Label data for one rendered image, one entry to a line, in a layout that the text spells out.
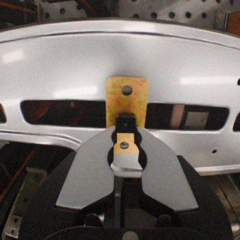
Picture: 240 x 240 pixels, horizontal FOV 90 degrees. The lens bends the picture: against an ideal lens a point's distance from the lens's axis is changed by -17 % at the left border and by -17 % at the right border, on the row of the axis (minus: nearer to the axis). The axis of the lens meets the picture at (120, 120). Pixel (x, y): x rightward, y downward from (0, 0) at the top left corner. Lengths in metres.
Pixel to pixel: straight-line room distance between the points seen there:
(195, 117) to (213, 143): 0.04
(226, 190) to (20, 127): 0.31
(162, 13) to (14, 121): 0.42
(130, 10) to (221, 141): 0.38
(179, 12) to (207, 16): 0.09
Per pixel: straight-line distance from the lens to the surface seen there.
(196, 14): 0.49
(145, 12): 0.45
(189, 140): 0.18
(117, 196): 0.75
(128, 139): 0.15
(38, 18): 0.49
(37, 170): 0.26
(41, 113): 0.30
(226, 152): 0.23
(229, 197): 0.27
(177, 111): 0.17
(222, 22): 0.53
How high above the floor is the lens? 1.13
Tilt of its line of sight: 62 degrees down
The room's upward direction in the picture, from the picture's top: 177 degrees counter-clockwise
